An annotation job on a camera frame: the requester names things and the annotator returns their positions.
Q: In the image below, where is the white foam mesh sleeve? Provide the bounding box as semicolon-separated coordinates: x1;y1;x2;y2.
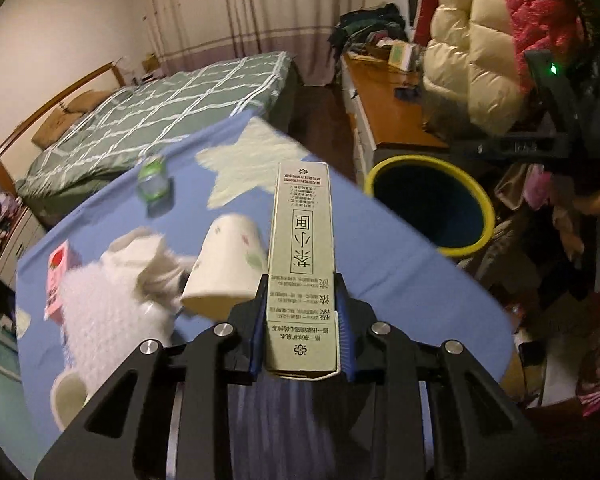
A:
60;260;177;397

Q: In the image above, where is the brown pillow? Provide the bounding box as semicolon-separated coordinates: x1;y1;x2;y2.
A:
67;90;114;114
32;110;87;149

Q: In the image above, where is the white printed paper cup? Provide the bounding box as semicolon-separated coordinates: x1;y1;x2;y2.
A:
181;213;270;318

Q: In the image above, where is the plain white cup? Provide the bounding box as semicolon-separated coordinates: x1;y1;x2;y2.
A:
50;372;94;431

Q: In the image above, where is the pale striped curtain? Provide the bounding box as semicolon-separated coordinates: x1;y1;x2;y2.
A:
140;0;411;86

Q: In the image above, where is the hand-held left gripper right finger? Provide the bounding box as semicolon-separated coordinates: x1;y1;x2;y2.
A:
332;271;546;480

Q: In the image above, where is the blue star tablecloth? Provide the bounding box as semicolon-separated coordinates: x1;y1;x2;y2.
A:
15;109;517;466

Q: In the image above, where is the pile of dark clothes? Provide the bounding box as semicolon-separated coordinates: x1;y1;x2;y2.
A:
330;4;411;56

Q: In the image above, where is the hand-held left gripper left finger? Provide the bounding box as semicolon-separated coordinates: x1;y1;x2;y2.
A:
34;274;271;480

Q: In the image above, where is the pink drink carton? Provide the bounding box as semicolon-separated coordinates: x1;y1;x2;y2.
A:
44;240;84;321

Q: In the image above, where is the small green plastic bottle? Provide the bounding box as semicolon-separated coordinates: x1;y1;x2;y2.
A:
137;156;174;217

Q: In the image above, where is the red fleece garment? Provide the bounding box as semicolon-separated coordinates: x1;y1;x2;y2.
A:
492;0;587;93

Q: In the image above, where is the yellow-rimmed blue bin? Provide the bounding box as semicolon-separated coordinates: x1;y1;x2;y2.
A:
364;155;496;259

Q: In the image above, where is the wooden bed headboard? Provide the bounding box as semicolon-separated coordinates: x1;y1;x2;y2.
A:
0;60;127;196

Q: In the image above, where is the tall grey-green carton box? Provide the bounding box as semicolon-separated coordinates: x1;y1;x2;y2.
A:
265;161;342;380

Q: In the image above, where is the bed with green plaid quilt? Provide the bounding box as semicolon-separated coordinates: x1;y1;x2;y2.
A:
15;51;306;198

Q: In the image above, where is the wooden-topped white cabinet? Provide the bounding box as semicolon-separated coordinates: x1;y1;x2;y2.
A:
340;52;453;183

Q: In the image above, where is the cream puffer jacket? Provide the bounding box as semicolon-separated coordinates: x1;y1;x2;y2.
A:
422;0;527;133

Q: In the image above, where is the white drawer unit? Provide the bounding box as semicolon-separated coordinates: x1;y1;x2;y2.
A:
0;205;48;291

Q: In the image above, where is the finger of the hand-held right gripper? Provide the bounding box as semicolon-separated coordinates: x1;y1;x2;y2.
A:
451;132;571;161

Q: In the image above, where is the white tissue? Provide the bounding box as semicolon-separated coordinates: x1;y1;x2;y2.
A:
106;227;199;311

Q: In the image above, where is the green and white box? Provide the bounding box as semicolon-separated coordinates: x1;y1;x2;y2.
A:
387;41;422;72

